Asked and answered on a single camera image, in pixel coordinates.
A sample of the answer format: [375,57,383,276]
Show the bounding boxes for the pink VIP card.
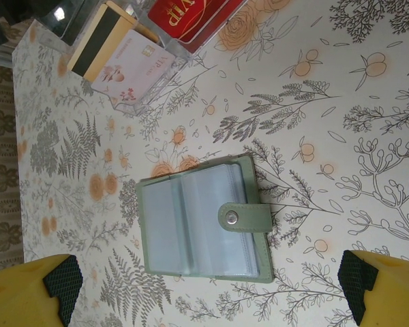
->
[90,29,177,105]

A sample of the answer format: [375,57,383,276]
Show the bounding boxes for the orange card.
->
[134,22,160,44]

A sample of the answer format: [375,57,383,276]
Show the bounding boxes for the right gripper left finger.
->
[0,253,85,327]

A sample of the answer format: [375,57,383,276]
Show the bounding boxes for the beige card with dark stripe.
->
[69,1,138,82]

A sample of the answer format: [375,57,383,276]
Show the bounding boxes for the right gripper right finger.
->
[337,249,409,327]

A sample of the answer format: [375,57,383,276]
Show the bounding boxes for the green card holder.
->
[136,153,275,283]

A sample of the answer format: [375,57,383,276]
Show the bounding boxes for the red VIP card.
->
[146,0,249,45]
[138,0,252,55]

